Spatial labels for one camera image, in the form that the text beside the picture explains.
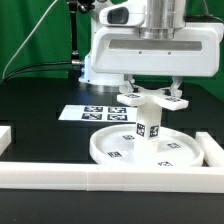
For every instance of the black camera stand pole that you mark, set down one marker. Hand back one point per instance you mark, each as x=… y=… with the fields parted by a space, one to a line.
x=84 y=7

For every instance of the white cross table base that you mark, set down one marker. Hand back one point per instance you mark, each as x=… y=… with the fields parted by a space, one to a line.
x=156 y=97

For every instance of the white front fence bar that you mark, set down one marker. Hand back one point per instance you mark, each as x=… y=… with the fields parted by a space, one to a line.
x=91 y=177

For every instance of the white left fence bar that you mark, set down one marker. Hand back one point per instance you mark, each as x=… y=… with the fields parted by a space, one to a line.
x=5 y=138

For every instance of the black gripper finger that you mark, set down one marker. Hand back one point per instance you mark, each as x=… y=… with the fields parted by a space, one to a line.
x=128 y=86
x=174 y=90

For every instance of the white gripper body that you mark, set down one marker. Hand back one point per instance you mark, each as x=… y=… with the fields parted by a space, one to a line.
x=193 y=51

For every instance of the white marker tag sheet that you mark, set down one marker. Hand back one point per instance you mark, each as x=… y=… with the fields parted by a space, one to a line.
x=98 y=113

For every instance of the white fence bar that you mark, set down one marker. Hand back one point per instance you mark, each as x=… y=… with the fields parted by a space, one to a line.
x=5 y=138
x=213 y=153
x=91 y=177

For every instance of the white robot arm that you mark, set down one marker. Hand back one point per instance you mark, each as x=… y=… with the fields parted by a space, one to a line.
x=150 y=37

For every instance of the white round table top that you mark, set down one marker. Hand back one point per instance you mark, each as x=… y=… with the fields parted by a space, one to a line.
x=114 y=145

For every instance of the white right fence bar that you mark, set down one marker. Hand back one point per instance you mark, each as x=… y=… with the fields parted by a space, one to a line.
x=213 y=153

